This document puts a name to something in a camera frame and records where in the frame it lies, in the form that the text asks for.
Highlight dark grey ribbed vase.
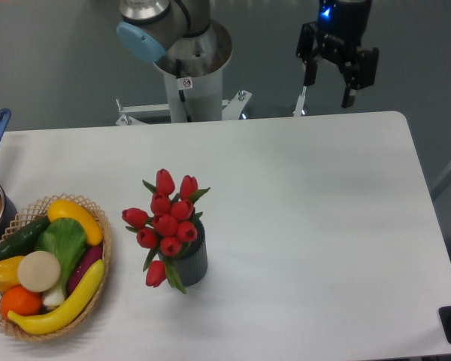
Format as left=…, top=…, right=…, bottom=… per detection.
left=159, top=220, right=208, bottom=294

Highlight yellow banana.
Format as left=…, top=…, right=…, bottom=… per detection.
left=8, top=259, right=105, bottom=335

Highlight orange fruit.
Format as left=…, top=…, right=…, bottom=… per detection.
left=0, top=286, right=42, bottom=320

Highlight woven wicker basket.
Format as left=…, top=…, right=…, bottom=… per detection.
left=0, top=193, right=112, bottom=342

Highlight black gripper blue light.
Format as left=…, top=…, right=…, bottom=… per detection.
left=295, top=1, right=380, bottom=108

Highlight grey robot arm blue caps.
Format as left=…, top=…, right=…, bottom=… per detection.
left=117, top=1, right=379, bottom=108

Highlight green leafy bok choy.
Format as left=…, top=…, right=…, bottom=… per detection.
left=35, top=218, right=86, bottom=310

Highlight purple sweet potato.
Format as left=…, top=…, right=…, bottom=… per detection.
left=67, top=245, right=103, bottom=295

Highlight red tulip bouquet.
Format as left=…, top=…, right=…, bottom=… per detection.
left=122, top=168, right=209, bottom=287

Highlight green cucumber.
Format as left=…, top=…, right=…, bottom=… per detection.
left=0, top=216, right=50, bottom=261

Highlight beige round disc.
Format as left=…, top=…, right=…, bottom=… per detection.
left=17, top=250, right=61, bottom=293

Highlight yellow bell pepper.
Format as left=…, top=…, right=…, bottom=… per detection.
left=0, top=256, right=25, bottom=293

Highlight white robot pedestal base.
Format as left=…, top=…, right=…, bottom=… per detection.
left=116, top=70, right=252, bottom=126

